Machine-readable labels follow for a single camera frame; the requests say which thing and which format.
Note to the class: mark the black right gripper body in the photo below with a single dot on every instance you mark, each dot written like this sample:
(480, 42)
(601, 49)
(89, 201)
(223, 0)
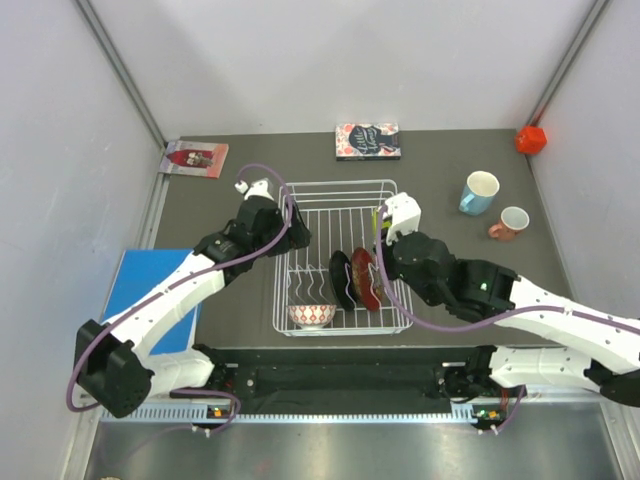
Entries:
(386, 250)

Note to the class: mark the pink cover book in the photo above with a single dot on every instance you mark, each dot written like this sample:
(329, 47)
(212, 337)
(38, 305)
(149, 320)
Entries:
(193, 158)

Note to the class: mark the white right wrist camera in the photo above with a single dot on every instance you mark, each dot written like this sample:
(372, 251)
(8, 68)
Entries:
(401, 217)

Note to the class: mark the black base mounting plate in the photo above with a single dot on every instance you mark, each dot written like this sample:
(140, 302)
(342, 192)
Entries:
(434, 373)

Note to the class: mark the red cube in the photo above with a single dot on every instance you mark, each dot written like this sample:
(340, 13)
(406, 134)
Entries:
(530, 140)

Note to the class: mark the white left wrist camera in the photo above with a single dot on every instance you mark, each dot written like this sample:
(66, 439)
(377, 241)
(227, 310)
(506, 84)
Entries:
(259, 188)

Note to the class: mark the white wire dish rack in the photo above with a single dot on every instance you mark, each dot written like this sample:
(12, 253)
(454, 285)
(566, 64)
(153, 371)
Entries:
(339, 217)

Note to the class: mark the salmon pink mug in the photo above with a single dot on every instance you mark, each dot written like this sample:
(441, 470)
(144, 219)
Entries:
(513, 220)

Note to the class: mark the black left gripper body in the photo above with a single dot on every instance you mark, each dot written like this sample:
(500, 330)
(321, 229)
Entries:
(295, 238)

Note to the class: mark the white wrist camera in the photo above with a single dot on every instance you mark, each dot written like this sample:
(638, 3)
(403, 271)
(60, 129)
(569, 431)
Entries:
(259, 188)
(401, 217)

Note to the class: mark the dark red plate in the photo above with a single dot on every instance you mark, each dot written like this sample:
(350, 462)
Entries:
(367, 285)

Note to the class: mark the light blue mug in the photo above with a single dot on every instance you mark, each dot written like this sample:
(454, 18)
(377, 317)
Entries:
(479, 191)

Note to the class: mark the blue foam pad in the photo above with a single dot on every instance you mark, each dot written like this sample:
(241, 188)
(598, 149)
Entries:
(139, 272)

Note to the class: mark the red patterned white bowl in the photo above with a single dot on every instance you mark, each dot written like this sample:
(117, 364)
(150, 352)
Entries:
(314, 316)

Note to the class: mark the floral Little Women book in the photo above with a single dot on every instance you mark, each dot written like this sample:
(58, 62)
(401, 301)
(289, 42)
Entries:
(367, 141)

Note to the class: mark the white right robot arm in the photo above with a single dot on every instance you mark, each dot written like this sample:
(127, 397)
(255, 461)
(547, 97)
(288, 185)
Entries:
(591, 350)

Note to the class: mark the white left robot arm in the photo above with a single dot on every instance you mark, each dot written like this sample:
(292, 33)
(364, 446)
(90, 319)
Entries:
(114, 362)

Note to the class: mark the lime green plate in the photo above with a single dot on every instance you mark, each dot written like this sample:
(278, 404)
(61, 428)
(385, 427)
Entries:
(378, 223)

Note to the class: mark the grey slotted cable duct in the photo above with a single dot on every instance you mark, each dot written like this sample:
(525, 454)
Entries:
(212, 413)

